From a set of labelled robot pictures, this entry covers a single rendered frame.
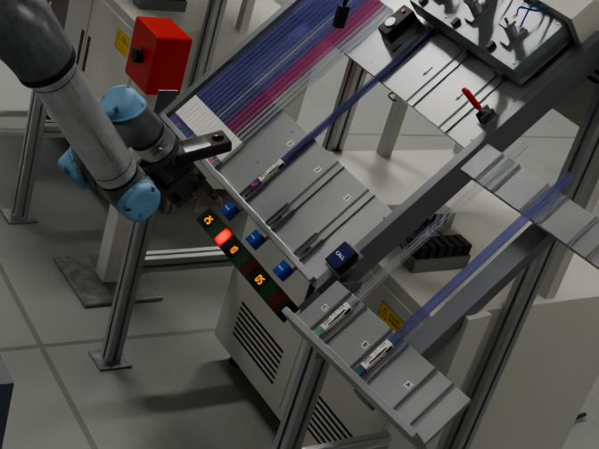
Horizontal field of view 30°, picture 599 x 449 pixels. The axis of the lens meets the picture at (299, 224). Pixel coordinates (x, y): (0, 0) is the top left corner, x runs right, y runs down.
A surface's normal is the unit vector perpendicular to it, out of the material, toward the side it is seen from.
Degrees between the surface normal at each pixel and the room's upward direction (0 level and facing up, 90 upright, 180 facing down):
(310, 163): 48
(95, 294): 0
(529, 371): 90
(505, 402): 90
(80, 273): 0
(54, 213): 0
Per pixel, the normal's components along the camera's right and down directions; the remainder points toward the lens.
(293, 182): -0.43, -0.54
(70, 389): 0.26, -0.85
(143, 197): 0.61, 0.52
